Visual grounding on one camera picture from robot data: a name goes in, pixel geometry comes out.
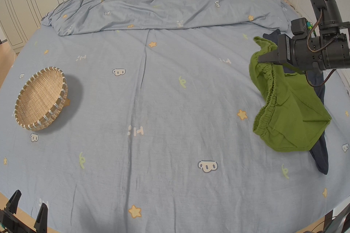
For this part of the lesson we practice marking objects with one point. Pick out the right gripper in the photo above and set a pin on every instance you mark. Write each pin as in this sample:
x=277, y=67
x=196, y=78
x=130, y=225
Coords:
x=303, y=53

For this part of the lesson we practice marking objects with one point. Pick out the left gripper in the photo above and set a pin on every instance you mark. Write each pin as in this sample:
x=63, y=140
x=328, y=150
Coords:
x=19, y=225

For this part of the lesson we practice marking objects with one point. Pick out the green shorts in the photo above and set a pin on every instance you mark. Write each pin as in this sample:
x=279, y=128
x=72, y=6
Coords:
x=289, y=117

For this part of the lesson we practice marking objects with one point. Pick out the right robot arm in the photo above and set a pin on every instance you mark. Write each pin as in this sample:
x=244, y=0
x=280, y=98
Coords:
x=330, y=16

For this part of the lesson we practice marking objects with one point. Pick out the dark blue garment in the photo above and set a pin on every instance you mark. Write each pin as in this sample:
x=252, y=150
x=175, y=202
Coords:
x=320, y=156

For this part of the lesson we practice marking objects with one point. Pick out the round woven basket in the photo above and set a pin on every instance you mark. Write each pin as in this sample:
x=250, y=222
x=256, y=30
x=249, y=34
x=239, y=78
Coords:
x=38, y=98

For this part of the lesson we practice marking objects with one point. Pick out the bed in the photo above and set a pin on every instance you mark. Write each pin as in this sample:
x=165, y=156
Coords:
x=164, y=177

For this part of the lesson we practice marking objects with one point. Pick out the pale blue quilt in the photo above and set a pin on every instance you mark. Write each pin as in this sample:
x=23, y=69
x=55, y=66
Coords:
x=164, y=10

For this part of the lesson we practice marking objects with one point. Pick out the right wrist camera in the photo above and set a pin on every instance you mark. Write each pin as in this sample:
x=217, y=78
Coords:
x=299, y=26

